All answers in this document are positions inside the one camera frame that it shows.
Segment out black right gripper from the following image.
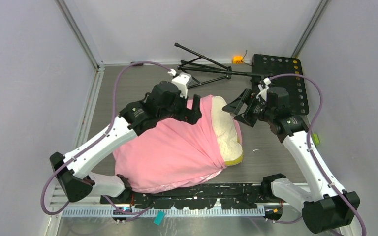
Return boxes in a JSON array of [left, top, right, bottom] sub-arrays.
[[223, 88, 275, 127]]

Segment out pink pillowcase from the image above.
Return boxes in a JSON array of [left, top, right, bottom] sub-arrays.
[[113, 95, 228, 193]]

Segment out cream textured pillow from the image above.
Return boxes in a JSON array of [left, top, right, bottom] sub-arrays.
[[211, 96, 244, 166]]

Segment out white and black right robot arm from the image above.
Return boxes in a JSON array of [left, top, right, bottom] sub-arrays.
[[223, 87, 360, 234]]

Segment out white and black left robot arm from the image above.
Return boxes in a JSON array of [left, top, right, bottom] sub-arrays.
[[49, 81, 202, 204]]

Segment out orange yellow small device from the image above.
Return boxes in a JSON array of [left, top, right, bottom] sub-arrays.
[[232, 56, 244, 64]]

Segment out black perforated music stand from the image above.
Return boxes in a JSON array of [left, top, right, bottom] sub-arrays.
[[174, 42, 309, 116]]

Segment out green small block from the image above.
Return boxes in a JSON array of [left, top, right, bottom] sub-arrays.
[[311, 133, 320, 146]]

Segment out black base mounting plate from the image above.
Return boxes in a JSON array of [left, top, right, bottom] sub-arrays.
[[100, 183, 282, 210]]

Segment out teal tape piece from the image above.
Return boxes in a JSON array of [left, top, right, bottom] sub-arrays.
[[153, 211, 166, 226]]

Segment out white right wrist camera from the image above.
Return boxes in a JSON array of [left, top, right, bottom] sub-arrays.
[[256, 77, 271, 102]]

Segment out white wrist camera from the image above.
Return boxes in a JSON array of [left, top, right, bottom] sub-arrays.
[[256, 77, 271, 102], [167, 69, 192, 98]]

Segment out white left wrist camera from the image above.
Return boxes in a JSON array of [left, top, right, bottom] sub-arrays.
[[167, 69, 192, 98]]

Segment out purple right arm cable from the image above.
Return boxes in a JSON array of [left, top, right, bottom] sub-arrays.
[[264, 73, 367, 236]]

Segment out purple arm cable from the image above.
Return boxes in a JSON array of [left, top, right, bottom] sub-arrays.
[[40, 61, 177, 216], [264, 73, 367, 236]]

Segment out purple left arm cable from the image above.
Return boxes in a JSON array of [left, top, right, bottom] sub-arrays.
[[40, 61, 177, 216]]

